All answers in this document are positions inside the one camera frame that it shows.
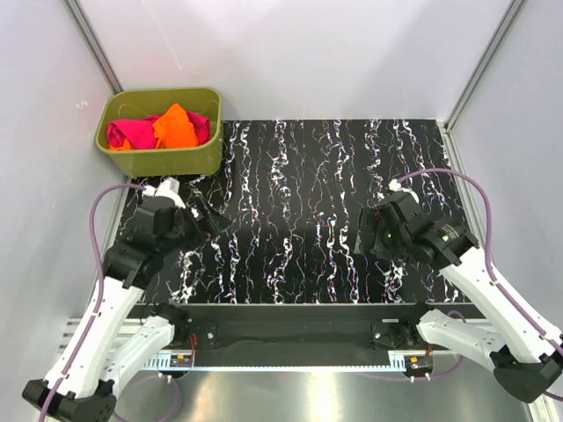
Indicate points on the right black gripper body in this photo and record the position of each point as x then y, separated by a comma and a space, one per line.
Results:
386, 243

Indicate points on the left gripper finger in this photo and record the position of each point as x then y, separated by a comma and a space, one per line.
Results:
207, 219
186, 256

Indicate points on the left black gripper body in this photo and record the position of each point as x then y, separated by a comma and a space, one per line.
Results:
188, 229

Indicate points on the orange t shirt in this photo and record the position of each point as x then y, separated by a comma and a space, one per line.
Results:
176, 127

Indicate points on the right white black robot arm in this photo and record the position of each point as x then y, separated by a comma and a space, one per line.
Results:
523, 351

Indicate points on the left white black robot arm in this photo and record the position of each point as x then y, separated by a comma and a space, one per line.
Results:
86, 381

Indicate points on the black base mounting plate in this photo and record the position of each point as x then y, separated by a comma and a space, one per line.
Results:
399, 316

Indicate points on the olive green plastic bin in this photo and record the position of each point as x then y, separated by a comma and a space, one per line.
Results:
136, 104

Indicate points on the left orange connector box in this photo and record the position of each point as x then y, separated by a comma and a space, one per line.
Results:
182, 360

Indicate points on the orange connector box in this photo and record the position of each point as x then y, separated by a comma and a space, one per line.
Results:
182, 360
420, 362

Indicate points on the magenta pink t shirt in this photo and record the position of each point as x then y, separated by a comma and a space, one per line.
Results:
136, 132

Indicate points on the right orange connector box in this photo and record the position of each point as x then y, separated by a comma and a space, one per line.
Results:
420, 362

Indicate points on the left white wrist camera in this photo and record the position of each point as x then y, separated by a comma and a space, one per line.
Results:
169, 188

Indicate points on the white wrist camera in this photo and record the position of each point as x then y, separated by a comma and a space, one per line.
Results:
169, 188
396, 186

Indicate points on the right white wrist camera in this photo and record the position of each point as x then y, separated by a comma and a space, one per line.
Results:
396, 186

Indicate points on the aluminium frame rail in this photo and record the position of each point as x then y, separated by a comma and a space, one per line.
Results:
316, 346

